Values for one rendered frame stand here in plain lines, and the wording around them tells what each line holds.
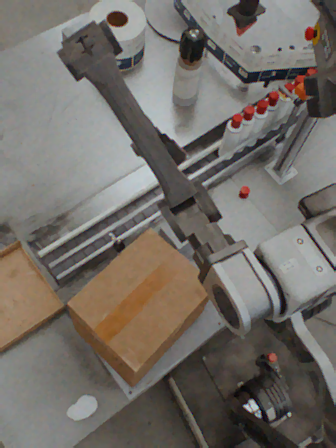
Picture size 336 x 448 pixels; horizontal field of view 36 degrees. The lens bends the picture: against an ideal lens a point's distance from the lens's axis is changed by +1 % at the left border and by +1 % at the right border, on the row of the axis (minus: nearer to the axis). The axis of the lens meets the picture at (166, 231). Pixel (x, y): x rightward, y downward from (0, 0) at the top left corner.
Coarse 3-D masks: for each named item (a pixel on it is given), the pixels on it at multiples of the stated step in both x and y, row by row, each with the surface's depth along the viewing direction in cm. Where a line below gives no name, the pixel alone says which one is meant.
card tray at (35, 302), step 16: (0, 256) 160; (16, 256) 161; (0, 272) 158; (16, 272) 159; (32, 272) 159; (0, 288) 156; (16, 288) 157; (32, 288) 157; (48, 288) 157; (0, 304) 154; (16, 304) 154; (32, 304) 155; (48, 304) 155; (0, 320) 152; (16, 320) 153; (32, 320) 153; (0, 336) 150; (16, 336) 147; (0, 352) 148
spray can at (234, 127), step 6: (234, 120) 159; (240, 120) 159; (228, 126) 163; (234, 126) 161; (240, 126) 162; (228, 132) 164; (234, 132) 162; (240, 132) 164; (228, 138) 166; (234, 138) 165; (222, 144) 171; (228, 144) 168; (234, 144) 169; (222, 150) 173; (228, 150) 171
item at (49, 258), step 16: (256, 144) 181; (208, 160) 176; (224, 160) 177; (208, 176) 174; (160, 192) 169; (128, 208) 166; (96, 224) 163; (128, 224) 164; (80, 240) 160; (112, 240) 161; (48, 256) 157; (80, 256) 158
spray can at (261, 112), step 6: (258, 102) 163; (264, 102) 163; (258, 108) 163; (264, 108) 162; (258, 114) 165; (264, 114) 166; (258, 120) 166; (264, 120) 168; (252, 126) 170; (258, 126) 169; (252, 132) 172; (258, 132) 173; (252, 144) 179
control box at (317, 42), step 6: (318, 18) 142; (318, 24) 142; (324, 24) 138; (318, 30) 142; (318, 36) 142; (312, 42) 146; (318, 42) 142; (330, 42) 134; (318, 48) 142; (318, 54) 142; (324, 54) 138; (330, 54) 134; (318, 60) 142; (324, 60) 138; (318, 66) 142; (324, 66) 138; (318, 72) 142
